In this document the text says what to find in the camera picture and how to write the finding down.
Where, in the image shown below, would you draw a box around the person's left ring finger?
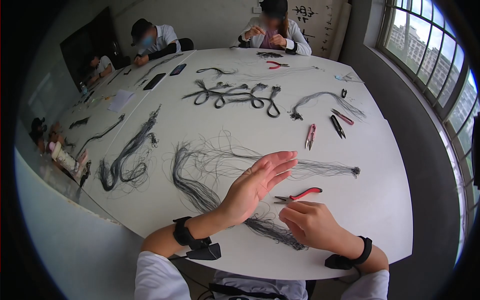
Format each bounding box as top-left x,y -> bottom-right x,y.
266,169 -> 293,190

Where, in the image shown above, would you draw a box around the black thread snips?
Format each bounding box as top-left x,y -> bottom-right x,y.
330,115 -> 347,140

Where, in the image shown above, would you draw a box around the thick curled black thread bundle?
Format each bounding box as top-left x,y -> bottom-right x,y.
97,104 -> 163,192

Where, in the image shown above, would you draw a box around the person's body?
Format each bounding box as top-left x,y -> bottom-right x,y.
134,251 -> 391,300

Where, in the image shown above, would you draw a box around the clear plastic bag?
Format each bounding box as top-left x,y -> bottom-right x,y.
335,73 -> 365,84

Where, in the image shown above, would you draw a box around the calligraphy wall scroll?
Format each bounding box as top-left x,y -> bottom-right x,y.
288,0 -> 352,61

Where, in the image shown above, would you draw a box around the pink and white bottle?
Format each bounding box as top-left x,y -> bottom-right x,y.
48,141 -> 82,174

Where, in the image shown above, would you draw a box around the pink and grey snips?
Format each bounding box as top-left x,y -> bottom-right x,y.
331,108 -> 355,126

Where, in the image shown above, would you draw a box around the person's left hand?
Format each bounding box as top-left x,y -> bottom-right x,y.
219,151 -> 299,226

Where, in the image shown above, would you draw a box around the short black thread bundle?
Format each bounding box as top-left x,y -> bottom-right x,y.
69,116 -> 91,130

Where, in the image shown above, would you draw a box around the person's right fingers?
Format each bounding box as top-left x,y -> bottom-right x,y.
278,207 -> 305,241

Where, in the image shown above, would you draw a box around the large window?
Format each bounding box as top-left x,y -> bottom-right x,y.
376,0 -> 480,265

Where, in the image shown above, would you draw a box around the long wavy black thread bundle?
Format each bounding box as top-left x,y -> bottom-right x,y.
170,142 -> 309,251

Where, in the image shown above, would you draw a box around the thin black cord bundle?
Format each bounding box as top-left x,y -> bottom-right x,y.
196,67 -> 239,78

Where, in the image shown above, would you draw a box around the person's right thumb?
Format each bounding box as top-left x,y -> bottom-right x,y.
290,201 -> 320,211

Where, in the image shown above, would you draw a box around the pink thread snips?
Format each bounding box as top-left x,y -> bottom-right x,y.
305,124 -> 317,151

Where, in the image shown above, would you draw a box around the grey thread bundle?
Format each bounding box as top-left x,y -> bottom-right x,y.
134,53 -> 185,86

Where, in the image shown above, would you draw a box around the grey thread bundle curled end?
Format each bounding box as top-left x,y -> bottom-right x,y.
288,91 -> 367,122

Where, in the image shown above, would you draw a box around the white paper sheet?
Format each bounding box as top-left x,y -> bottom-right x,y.
107,89 -> 136,113

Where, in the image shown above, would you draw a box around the long thin black thread bundle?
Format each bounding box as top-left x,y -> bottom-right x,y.
75,113 -> 127,158

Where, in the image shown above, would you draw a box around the black wall screen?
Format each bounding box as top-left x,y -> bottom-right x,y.
59,6 -> 123,91

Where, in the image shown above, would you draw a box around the person's left index finger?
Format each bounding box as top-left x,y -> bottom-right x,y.
262,151 -> 298,168

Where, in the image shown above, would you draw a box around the person's left middle finger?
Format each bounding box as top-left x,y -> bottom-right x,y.
267,159 -> 299,178

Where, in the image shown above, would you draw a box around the black wrist band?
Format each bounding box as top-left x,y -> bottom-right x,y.
325,236 -> 373,271
173,216 -> 222,261

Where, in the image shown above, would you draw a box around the black smartphone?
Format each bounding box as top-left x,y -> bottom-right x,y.
143,73 -> 167,91

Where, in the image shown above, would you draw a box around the person's right hand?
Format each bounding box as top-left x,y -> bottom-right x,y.
278,201 -> 355,252

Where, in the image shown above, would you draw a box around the group of looped black cords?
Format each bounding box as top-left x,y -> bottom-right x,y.
182,79 -> 282,119

